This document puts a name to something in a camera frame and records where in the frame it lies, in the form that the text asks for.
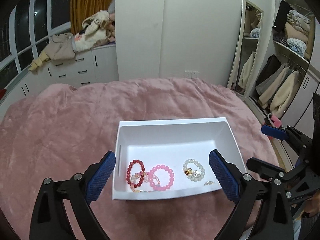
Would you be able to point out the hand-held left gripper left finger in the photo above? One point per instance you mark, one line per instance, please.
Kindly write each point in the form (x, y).
(100, 177)

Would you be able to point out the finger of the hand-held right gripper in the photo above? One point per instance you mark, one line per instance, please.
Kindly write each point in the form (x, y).
(273, 132)
(262, 168)

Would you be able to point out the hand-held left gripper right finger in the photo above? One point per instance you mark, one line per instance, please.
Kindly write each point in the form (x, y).
(223, 177)

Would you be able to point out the small silver charm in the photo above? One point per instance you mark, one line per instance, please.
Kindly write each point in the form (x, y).
(209, 183)

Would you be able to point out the white storage box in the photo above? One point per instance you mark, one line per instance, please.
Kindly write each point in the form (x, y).
(175, 137)

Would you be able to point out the person's right hand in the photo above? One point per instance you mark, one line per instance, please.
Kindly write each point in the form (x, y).
(313, 203)

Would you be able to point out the cream hanging coat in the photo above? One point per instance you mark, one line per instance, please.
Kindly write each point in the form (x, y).
(285, 95)

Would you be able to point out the grey hanging coat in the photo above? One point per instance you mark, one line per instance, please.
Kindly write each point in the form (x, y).
(272, 85)

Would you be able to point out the open wardrobe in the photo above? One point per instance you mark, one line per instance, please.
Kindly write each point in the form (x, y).
(310, 85)

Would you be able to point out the pink fluffy blanket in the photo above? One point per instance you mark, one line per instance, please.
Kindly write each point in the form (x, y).
(62, 125)

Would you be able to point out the black hanging coat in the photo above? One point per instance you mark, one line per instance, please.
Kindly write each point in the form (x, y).
(268, 67)

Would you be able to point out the standing mirror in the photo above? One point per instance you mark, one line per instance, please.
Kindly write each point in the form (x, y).
(247, 45)

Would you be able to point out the pile of folded clothes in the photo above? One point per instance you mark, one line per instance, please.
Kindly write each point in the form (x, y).
(297, 27)

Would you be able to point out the white drawer cabinet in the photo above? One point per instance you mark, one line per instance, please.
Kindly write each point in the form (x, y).
(105, 65)

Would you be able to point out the red cloth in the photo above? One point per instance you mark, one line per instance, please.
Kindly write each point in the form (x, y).
(2, 93)

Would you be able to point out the white floral garment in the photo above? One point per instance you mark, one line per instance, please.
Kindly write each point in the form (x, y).
(87, 41)

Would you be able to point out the cream puffy jacket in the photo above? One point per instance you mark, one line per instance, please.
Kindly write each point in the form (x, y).
(96, 22)

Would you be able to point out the white framed window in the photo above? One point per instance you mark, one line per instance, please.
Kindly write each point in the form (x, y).
(30, 25)

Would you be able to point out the mustard yellow curtain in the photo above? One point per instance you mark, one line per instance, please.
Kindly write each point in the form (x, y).
(92, 2)

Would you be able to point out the white wall socket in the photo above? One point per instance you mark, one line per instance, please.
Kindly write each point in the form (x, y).
(191, 74)

